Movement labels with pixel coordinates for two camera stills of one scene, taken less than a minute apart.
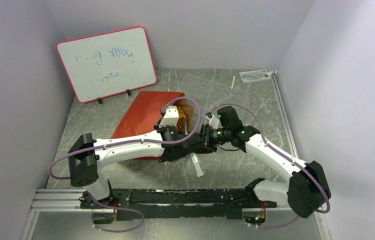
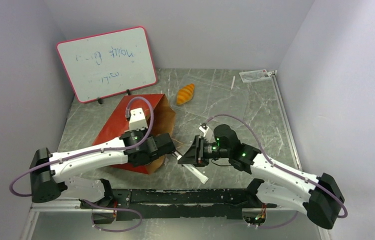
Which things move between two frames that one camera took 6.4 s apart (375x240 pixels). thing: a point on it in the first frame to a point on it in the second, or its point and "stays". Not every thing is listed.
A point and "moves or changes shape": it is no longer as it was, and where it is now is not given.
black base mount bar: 132,204 stays
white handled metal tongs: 199,169 moves or changes shape
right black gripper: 204,137 to 199,151
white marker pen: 233,80 stays
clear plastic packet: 256,75 stays
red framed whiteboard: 106,64 stays
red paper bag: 143,115 moves or changes shape
